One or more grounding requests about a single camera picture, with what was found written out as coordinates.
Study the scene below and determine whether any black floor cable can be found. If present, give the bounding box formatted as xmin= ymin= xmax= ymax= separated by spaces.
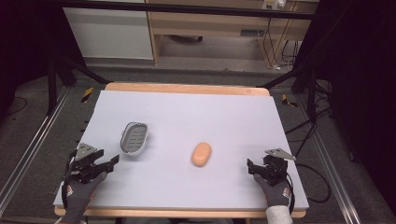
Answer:
xmin=5 ymin=96 xmax=29 ymax=117
xmin=284 ymin=105 xmax=332 ymax=204

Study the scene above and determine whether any dark curtain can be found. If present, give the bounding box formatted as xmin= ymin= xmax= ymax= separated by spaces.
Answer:
xmin=295 ymin=0 xmax=396 ymax=216
xmin=0 ymin=0 xmax=85 ymax=116

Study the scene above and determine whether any white power strip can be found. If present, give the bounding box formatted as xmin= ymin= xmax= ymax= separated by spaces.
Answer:
xmin=262 ymin=0 xmax=287 ymax=10

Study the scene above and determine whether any metal soap dish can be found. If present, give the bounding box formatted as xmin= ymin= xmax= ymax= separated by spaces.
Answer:
xmin=120 ymin=121 xmax=149 ymax=155

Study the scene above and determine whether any wooden table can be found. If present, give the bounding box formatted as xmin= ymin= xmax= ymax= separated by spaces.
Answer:
xmin=53 ymin=81 xmax=307 ymax=219

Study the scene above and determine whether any person's left hand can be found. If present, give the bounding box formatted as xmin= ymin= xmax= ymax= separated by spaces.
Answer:
xmin=60 ymin=172 xmax=108 ymax=224

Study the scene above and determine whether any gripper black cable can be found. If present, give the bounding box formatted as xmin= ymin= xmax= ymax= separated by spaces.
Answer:
xmin=284 ymin=172 xmax=297 ymax=216
xmin=61 ymin=148 xmax=78 ymax=210

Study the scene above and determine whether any orange soap bar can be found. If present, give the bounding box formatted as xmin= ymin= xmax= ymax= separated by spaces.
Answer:
xmin=191 ymin=142 xmax=213 ymax=168

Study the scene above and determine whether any black metal stand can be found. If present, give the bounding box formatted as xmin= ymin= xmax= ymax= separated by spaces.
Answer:
xmin=46 ymin=46 xmax=111 ymax=117
xmin=257 ymin=60 xmax=319 ymax=124

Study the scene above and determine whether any black frame bar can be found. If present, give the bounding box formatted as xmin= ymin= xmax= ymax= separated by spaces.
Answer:
xmin=59 ymin=0 xmax=316 ymax=21

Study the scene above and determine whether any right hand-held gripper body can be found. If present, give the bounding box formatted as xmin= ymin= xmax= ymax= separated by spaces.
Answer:
xmin=262 ymin=147 xmax=297 ymax=187

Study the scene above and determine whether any bundle of desk cables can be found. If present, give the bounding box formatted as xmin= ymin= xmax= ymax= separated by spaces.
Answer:
xmin=262 ymin=17 xmax=301 ymax=70

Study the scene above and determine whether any wooden desk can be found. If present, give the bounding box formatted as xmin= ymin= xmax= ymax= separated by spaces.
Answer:
xmin=145 ymin=0 xmax=316 ymax=68

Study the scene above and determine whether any white cabinet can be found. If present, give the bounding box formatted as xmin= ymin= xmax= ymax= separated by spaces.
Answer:
xmin=63 ymin=7 xmax=154 ymax=61

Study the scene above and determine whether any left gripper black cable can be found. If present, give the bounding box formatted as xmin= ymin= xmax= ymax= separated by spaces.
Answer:
xmin=61 ymin=148 xmax=78 ymax=210

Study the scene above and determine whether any person's right hand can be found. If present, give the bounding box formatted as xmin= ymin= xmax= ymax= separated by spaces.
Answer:
xmin=253 ymin=173 xmax=294 ymax=208

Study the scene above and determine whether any aluminium floor rail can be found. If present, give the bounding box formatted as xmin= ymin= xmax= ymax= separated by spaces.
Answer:
xmin=295 ymin=92 xmax=366 ymax=224
xmin=0 ymin=87 xmax=72 ymax=217

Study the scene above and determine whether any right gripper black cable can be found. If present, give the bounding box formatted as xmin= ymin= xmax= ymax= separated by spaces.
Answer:
xmin=284 ymin=172 xmax=297 ymax=216

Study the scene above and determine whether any white foam mat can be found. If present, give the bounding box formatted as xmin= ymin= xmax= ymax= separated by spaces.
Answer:
xmin=52 ymin=90 xmax=310 ymax=210

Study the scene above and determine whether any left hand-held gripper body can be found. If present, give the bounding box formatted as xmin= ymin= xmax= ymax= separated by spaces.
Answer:
xmin=65 ymin=142 xmax=104 ymax=185

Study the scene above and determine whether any yellow black floor tape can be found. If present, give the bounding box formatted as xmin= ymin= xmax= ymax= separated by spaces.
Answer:
xmin=281 ymin=93 xmax=299 ymax=108
xmin=80 ymin=87 xmax=94 ymax=104

